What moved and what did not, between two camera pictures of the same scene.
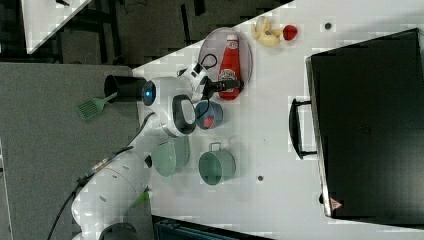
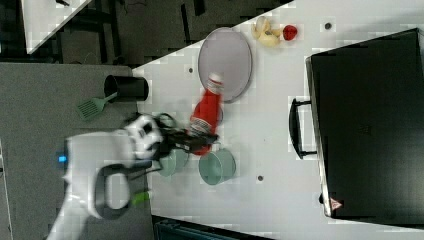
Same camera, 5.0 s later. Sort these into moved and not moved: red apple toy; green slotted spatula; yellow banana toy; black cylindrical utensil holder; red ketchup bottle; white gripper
Moved: red ketchup bottle; white gripper
Not moved: green slotted spatula; red apple toy; yellow banana toy; black cylindrical utensil holder
